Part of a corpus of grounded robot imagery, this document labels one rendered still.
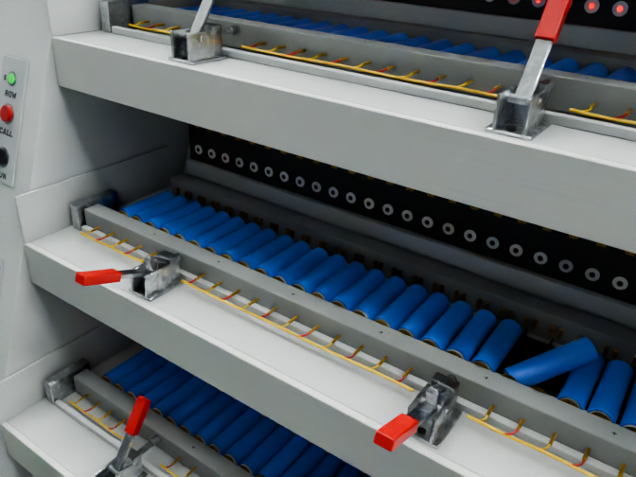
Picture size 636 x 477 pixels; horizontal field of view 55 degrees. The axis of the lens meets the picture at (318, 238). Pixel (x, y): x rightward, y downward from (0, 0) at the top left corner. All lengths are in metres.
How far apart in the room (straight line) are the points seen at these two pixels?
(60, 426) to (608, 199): 0.57
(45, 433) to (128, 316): 0.20
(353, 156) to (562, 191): 0.14
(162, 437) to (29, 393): 0.17
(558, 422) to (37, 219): 0.50
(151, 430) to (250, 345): 0.21
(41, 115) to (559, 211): 0.47
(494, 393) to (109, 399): 0.42
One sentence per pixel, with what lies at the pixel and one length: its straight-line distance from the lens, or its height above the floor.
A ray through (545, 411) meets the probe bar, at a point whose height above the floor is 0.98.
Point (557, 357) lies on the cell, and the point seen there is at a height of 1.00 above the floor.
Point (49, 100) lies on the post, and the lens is 0.64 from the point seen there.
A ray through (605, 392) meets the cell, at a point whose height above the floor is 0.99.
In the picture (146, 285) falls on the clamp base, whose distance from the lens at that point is 0.53.
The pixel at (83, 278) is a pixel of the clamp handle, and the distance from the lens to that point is 0.50.
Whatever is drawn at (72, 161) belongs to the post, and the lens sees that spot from 0.66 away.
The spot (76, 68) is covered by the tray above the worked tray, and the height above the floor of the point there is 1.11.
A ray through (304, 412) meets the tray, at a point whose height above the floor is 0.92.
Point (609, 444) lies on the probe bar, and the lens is 0.42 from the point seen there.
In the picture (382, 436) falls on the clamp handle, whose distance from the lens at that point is 0.35.
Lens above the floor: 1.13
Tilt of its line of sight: 12 degrees down
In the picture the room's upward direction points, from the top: 13 degrees clockwise
